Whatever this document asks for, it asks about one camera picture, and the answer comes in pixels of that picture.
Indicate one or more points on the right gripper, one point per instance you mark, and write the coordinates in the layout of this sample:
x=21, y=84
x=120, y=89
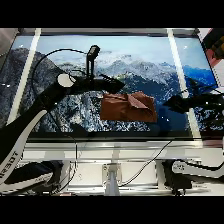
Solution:
x=178, y=103

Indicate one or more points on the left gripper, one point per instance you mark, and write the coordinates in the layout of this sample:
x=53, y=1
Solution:
x=93, y=85

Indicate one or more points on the brown garment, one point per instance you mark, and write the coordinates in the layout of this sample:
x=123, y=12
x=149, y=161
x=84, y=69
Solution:
x=123, y=108

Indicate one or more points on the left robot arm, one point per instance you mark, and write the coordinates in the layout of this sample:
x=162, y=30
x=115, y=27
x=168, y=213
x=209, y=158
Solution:
x=20, y=133

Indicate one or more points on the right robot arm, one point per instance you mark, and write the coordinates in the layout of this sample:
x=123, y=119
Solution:
x=200, y=168

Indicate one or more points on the heap of clothes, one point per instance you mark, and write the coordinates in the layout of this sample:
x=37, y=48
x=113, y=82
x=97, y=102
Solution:
x=215, y=41

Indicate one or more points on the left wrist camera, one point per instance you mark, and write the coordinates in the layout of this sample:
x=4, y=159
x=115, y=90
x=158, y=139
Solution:
x=92, y=55

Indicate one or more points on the silver frame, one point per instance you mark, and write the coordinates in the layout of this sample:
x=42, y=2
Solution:
x=113, y=146

